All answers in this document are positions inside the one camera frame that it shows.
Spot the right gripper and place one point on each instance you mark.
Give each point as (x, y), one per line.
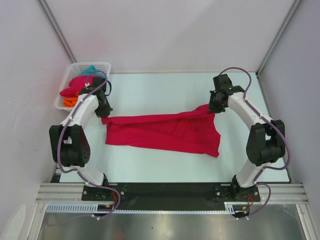
(213, 108)

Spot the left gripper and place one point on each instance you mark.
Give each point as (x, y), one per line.
(104, 113)

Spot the crimson red t shirt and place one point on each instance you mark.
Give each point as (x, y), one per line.
(187, 132)

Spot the white plastic laundry basket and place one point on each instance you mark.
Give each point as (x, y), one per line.
(73, 71)

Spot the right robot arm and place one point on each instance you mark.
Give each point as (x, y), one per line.
(265, 144)

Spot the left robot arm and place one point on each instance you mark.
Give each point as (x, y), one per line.
(69, 145)

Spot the orange t shirt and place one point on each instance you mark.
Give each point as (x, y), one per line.
(70, 102)

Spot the magenta t shirt in basket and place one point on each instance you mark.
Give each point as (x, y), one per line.
(74, 87)

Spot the teal t shirt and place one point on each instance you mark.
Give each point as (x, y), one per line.
(89, 70)

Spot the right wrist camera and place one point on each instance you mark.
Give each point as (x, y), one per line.
(221, 82)

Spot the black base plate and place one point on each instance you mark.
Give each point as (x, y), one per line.
(190, 196)

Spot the white slotted cable duct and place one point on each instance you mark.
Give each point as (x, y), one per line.
(95, 208)

